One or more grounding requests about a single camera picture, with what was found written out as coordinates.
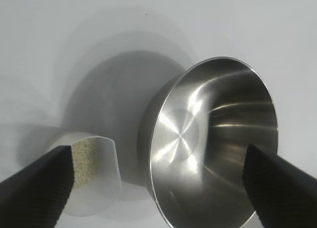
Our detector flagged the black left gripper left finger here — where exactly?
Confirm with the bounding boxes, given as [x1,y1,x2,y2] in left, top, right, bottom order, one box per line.
[0,144,75,228]

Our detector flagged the white rice grains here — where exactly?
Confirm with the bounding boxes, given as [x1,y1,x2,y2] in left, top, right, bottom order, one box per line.
[71,138,100,190]

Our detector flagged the clear plastic measuring cup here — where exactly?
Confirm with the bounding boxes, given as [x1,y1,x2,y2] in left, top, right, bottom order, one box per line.
[48,131,122,218]

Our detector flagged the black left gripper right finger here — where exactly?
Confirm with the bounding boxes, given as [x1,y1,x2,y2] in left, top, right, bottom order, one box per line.
[243,143,317,228]

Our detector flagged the stainless steel mixing bowl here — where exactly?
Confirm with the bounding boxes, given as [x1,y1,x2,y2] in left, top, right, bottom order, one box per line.
[137,56,279,228]

